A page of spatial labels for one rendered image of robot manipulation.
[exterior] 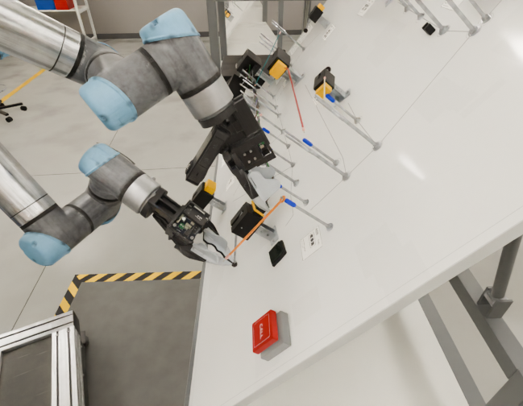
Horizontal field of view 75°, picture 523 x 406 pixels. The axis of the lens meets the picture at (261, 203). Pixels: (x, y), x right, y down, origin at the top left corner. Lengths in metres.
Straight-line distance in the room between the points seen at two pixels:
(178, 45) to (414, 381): 0.83
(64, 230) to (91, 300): 1.47
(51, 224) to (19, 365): 1.16
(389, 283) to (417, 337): 0.56
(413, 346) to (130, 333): 1.41
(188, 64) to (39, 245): 0.42
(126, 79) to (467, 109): 0.46
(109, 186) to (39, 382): 1.16
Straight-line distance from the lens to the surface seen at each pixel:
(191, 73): 0.54
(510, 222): 0.41
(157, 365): 1.85
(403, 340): 0.99
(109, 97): 0.52
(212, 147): 0.58
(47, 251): 0.73
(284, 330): 0.56
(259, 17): 5.89
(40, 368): 1.79
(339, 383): 0.89
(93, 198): 0.79
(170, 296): 2.06
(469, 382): 0.99
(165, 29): 0.54
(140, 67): 0.53
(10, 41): 0.62
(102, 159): 0.73
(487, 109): 0.52
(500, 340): 0.82
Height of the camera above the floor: 1.59
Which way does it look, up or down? 38 degrees down
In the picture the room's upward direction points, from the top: straight up
